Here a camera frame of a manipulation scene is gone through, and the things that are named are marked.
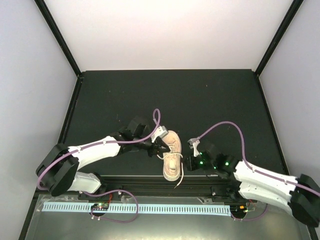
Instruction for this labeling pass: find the beige worn sneaker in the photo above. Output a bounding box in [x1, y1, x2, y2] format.
[162, 130, 182, 182]

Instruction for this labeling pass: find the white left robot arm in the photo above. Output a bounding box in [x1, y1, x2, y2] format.
[36, 117, 170, 200]

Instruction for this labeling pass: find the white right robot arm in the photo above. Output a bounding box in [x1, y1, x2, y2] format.
[183, 138, 320, 228]

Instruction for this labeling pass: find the small right circuit board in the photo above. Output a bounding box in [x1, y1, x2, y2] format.
[236, 204, 256, 213]

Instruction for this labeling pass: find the small circuit board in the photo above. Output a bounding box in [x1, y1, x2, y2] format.
[236, 204, 256, 213]
[90, 202, 109, 211]

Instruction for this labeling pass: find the small left circuit board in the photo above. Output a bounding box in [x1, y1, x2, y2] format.
[90, 202, 109, 211]

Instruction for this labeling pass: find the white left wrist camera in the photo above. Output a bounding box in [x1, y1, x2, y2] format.
[151, 126, 169, 143]

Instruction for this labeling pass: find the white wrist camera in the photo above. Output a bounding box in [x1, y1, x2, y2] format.
[151, 126, 169, 143]
[188, 137, 200, 157]

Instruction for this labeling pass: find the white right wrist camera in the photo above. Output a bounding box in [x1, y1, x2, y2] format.
[188, 137, 200, 157]

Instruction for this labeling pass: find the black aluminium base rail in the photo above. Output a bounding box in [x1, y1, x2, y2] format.
[93, 175, 247, 204]

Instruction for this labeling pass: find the white slotted cable duct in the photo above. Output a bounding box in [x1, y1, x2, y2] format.
[41, 202, 231, 217]

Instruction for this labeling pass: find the black right floor frame rail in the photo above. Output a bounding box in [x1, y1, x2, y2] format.
[253, 72, 289, 174]

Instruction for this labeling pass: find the black floor frame rail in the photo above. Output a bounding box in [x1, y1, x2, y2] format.
[51, 75, 84, 150]
[253, 72, 289, 174]

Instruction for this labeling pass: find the black left floor frame rail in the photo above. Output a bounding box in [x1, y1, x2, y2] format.
[51, 75, 84, 150]

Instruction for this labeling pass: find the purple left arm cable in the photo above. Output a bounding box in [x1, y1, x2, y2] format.
[36, 108, 162, 192]

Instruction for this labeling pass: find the black left corner frame post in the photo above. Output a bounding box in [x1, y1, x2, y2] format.
[34, 0, 82, 77]

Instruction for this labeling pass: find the black corner frame post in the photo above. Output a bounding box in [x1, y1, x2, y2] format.
[34, 0, 82, 77]
[254, 0, 304, 77]

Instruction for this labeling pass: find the black right corner frame post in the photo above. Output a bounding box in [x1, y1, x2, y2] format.
[254, 0, 304, 77]

